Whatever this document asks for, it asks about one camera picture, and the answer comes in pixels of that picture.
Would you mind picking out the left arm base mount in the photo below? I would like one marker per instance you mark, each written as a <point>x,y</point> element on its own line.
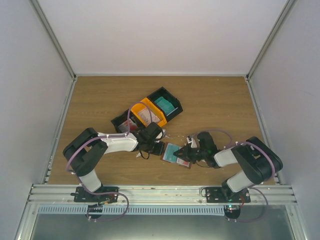
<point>105,194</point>

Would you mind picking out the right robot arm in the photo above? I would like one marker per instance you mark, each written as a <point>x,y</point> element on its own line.
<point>257,161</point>

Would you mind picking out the black bin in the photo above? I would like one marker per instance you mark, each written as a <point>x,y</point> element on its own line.
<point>168,96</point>
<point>122,121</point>

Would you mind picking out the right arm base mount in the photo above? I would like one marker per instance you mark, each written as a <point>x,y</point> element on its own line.
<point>216,194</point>

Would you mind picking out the white pink cards stack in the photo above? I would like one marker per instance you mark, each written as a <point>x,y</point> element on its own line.
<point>148,117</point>

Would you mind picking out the orange bin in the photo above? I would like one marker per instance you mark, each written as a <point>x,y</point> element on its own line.
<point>147,103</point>

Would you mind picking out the aluminium rail frame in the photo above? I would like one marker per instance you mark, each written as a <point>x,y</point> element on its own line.
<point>154,195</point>

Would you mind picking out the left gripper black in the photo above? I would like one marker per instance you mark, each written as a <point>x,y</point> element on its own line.
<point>158,152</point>

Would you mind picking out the red white cards stack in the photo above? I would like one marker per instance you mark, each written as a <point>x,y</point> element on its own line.
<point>127,126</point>

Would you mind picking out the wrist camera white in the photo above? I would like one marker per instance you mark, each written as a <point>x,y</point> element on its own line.
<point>191,142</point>
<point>161,135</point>

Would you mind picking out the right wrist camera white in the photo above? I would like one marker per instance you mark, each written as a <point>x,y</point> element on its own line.
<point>191,142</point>

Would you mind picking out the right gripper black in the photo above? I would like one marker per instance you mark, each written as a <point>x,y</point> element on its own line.
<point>185,151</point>

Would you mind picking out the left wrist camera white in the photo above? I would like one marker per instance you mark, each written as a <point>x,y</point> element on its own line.
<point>161,135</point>

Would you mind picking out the green cards stack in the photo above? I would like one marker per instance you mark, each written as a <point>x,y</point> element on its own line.
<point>165,105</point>

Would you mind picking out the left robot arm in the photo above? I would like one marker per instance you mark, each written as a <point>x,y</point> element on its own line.
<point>87,149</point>

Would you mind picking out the grey slotted cable duct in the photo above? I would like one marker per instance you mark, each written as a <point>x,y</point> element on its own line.
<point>193,210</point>

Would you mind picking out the brown leather card holder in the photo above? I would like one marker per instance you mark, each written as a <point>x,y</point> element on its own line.
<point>174,155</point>

